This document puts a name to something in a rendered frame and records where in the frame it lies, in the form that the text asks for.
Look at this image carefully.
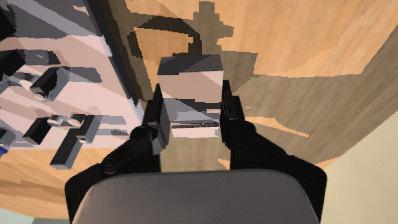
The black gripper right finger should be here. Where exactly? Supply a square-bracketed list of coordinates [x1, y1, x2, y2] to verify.
[219, 80, 327, 224]

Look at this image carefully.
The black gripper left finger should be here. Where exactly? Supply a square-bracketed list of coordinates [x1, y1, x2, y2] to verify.
[64, 83, 171, 224]

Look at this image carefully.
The blue flat metal plate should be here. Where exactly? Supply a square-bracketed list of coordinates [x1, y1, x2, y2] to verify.
[0, 144, 12, 154]

